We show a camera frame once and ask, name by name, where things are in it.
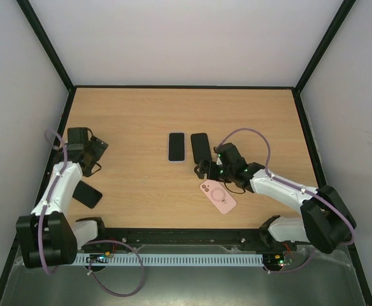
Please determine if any black phone case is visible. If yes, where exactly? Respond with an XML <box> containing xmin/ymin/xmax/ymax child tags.
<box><xmin>190</xmin><ymin>133</ymin><xmax>212</xmax><ymax>164</ymax></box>

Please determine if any pink phone case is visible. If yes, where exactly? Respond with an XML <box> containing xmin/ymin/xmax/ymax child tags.
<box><xmin>199</xmin><ymin>180</ymin><xmax>237</xmax><ymax>214</ymax></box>

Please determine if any lavender phone case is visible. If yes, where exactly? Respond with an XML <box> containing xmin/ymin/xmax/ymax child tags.
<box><xmin>167</xmin><ymin>131</ymin><xmax>187</xmax><ymax>164</ymax></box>

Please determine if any black object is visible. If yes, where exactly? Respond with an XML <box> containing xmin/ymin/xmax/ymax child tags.
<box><xmin>73</xmin><ymin>180</ymin><xmax>103</xmax><ymax>209</ymax></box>

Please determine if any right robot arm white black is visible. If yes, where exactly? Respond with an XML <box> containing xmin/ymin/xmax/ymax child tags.
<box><xmin>194</xmin><ymin>160</ymin><xmax>357</xmax><ymax>254</ymax></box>

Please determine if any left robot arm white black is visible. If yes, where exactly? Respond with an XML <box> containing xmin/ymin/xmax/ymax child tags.
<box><xmin>16</xmin><ymin>127</ymin><xmax>108</xmax><ymax>275</ymax></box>

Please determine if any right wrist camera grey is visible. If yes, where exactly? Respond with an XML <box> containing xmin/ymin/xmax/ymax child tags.
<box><xmin>215</xmin><ymin>143</ymin><xmax>247</xmax><ymax>167</ymax></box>

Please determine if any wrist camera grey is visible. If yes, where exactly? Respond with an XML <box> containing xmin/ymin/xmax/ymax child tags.
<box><xmin>67</xmin><ymin>127</ymin><xmax>93</xmax><ymax>151</ymax></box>
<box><xmin>215</xmin><ymin>143</ymin><xmax>247</xmax><ymax>167</ymax></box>

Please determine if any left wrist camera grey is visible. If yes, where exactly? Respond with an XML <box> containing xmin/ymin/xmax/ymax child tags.
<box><xmin>67</xmin><ymin>127</ymin><xmax>93</xmax><ymax>151</ymax></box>

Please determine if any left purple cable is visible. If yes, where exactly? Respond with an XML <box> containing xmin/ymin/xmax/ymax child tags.
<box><xmin>38</xmin><ymin>127</ymin><xmax>71</xmax><ymax>275</ymax></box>

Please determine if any purple cable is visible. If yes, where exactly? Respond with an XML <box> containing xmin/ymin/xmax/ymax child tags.
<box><xmin>216</xmin><ymin>127</ymin><xmax>357</xmax><ymax>275</ymax></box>
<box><xmin>38</xmin><ymin>127</ymin><xmax>71</xmax><ymax>275</ymax></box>

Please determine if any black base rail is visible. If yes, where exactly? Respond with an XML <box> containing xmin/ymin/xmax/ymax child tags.
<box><xmin>13</xmin><ymin>226</ymin><xmax>352</xmax><ymax>252</ymax></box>

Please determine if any grey slotted cable duct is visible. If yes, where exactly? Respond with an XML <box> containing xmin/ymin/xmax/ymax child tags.
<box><xmin>73</xmin><ymin>254</ymin><xmax>263</xmax><ymax>267</ymax></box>

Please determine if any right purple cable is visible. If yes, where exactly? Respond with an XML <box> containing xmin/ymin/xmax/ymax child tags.
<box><xmin>216</xmin><ymin>127</ymin><xmax>357</xmax><ymax>275</ymax></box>

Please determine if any black aluminium frame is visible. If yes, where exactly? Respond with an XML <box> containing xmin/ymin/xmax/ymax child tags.
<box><xmin>0</xmin><ymin>1</ymin><xmax>372</xmax><ymax>305</ymax></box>

